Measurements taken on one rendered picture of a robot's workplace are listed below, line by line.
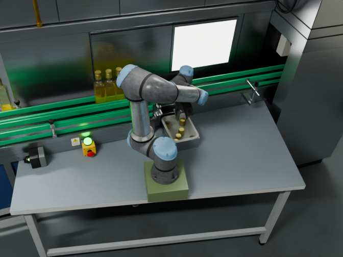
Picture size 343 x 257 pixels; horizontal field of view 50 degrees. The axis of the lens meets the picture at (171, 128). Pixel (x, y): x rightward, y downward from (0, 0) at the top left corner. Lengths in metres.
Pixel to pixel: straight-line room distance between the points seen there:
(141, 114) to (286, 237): 1.63
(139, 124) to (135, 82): 0.28
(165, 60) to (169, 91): 0.80
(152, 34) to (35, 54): 0.65
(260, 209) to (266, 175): 0.82
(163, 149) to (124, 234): 1.09
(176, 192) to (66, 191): 0.58
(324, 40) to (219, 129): 0.81
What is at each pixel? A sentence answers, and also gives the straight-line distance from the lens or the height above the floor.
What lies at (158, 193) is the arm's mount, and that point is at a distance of 1.93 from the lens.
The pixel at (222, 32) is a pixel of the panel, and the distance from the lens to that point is 2.39.
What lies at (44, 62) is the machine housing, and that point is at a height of 1.17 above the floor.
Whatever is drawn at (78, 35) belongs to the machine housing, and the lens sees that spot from 2.13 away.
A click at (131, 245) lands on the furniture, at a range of 2.49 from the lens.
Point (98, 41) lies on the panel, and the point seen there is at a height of 1.28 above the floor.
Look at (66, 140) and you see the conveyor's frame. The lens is 2.18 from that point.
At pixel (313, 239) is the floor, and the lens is 2.99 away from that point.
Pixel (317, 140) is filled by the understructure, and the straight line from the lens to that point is 3.11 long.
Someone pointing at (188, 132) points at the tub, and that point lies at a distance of 2.31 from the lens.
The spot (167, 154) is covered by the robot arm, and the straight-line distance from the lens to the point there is 1.80.
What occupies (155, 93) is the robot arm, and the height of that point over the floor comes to 1.44.
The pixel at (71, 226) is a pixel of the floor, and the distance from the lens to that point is 2.83.
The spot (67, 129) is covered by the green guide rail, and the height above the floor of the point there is 0.91.
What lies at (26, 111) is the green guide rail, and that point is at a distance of 2.25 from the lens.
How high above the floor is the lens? 2.39
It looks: 45 degrees down
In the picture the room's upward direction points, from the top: 5 degrees clockwise
